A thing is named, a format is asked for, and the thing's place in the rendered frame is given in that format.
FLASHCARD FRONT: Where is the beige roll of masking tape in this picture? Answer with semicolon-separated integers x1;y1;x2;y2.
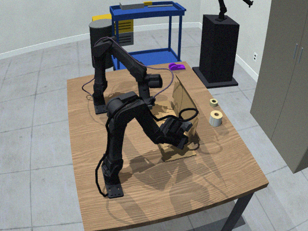
209;99;218;107

